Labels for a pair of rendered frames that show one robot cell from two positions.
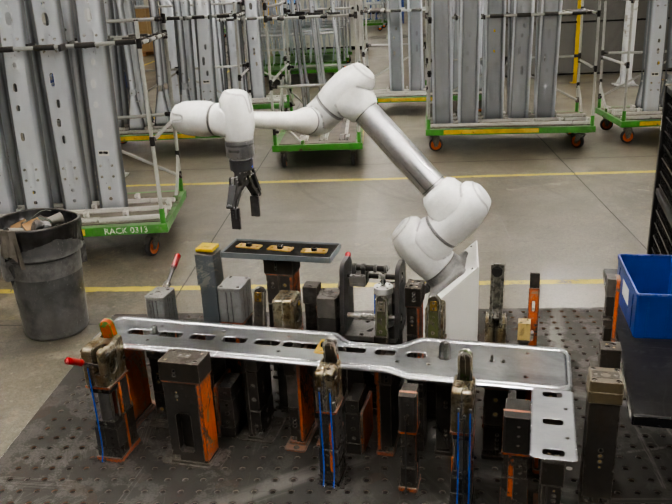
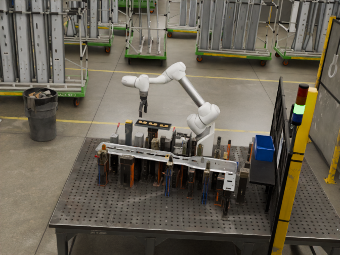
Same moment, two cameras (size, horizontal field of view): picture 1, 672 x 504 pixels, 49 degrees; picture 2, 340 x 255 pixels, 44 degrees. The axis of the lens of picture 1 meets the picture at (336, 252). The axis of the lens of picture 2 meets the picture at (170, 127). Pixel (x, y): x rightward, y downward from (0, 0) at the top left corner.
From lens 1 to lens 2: 192 cm
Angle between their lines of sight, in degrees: 7
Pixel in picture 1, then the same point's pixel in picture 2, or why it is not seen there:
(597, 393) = (242, 174)
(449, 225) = (206, 118)
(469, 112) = (216, 45)
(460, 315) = (206, 147)
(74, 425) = (86, 174)
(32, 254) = (39, 107)
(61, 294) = (48, 123)
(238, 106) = (145, 81)
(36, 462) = (78, 184)
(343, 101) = (174, 74)
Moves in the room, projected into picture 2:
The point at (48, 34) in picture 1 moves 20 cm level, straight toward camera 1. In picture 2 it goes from (37, 6) to (38, 8)
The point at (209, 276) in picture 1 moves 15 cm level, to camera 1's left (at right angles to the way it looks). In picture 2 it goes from (129, 130) to (114, 130)
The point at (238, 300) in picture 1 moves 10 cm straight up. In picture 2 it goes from (140, 140) to (140, 131)
